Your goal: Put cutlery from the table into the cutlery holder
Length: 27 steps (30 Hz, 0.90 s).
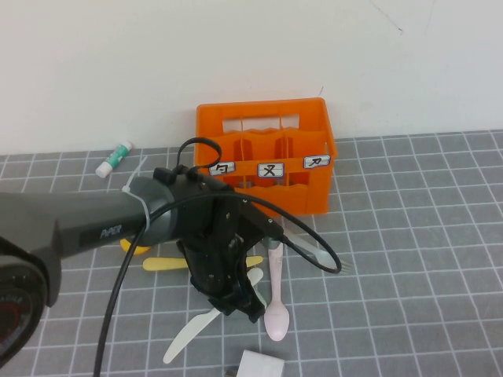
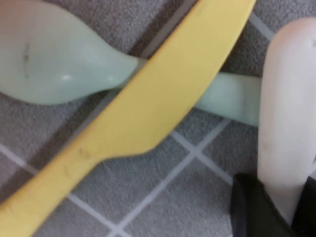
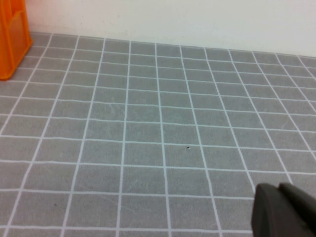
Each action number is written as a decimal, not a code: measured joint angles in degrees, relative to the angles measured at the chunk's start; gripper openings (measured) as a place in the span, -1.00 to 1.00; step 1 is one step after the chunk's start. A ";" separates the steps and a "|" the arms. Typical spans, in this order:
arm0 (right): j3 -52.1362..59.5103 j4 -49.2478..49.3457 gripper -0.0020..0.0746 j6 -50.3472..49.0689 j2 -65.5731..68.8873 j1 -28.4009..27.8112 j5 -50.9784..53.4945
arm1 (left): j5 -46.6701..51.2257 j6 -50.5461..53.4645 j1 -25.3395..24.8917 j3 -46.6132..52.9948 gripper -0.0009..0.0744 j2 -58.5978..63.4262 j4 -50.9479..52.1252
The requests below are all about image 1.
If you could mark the pink plastic spoon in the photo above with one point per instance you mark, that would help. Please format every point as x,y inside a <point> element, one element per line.
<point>277,318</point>

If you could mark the yellow plastic knife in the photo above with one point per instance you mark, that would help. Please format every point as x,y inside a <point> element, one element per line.
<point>165,264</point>

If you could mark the white plastic knife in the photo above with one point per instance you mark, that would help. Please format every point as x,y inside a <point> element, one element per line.
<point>188,334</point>

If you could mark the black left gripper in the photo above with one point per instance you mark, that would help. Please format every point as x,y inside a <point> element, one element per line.
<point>212,243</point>

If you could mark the orange plastic cutlery holder crate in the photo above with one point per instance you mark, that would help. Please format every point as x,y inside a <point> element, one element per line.
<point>314,196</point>

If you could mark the yellow rubber duck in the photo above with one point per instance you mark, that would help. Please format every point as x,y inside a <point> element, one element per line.
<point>125,245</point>

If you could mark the white zip tie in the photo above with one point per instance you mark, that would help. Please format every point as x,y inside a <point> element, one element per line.
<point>137,198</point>

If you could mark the white label reading 勺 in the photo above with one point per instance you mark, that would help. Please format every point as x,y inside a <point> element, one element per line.
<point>225,169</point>

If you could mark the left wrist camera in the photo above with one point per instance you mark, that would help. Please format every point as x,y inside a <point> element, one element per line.
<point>259,224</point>

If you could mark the grey-green plastic fork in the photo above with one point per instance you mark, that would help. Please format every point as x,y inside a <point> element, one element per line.
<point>314,255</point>

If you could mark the white and green glue stick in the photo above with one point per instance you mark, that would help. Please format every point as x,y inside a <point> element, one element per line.
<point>114,159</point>

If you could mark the white rectangular box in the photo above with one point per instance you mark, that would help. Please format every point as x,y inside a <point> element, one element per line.
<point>261,365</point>

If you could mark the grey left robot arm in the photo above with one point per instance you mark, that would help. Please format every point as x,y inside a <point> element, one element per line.
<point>78,220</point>

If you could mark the white label reading 刀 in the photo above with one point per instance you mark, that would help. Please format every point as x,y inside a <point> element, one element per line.
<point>317,162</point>

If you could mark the grey grid tablecloth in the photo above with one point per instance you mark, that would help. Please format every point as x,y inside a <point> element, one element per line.
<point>412,275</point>

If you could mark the white label reading 叉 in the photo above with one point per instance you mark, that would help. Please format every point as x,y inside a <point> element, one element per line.
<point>271,169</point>

